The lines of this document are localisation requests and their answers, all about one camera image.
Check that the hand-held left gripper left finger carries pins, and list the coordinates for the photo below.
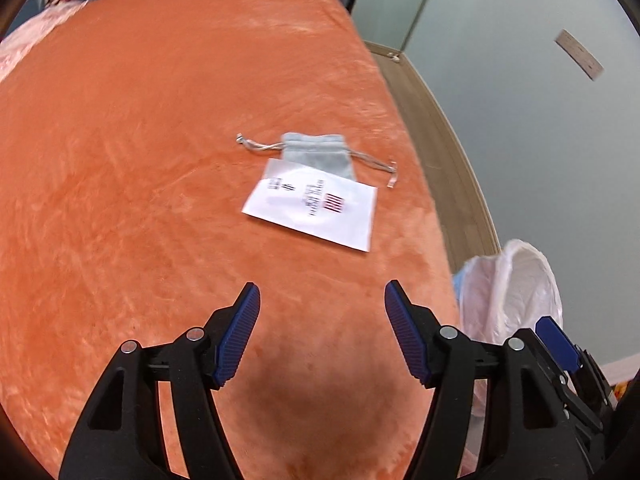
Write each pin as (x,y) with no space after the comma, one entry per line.
(240,330)

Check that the white floor door stop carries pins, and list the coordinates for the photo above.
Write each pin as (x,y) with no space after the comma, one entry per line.
(395,57)

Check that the orange plush blanket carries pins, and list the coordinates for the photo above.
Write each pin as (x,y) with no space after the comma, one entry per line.
(150,160)

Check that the beige wall strip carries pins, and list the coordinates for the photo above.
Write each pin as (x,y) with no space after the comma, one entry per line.
(580,55)

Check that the white plastic bag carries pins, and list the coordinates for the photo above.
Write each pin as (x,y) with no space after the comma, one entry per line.
(510,300)

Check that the pink patterned quilt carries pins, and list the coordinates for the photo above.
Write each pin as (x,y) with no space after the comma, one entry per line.
(35,35)

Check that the light blue plastic bag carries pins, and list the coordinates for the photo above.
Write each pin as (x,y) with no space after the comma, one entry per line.
(461,275)

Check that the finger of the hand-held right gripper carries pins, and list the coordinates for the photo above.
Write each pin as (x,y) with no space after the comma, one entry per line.
(585,420)
(557,342)

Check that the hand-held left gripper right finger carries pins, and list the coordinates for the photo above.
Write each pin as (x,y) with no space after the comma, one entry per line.
(405,330)

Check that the white printed paper envelope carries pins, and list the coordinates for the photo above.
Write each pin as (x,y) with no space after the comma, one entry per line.
(320,210)

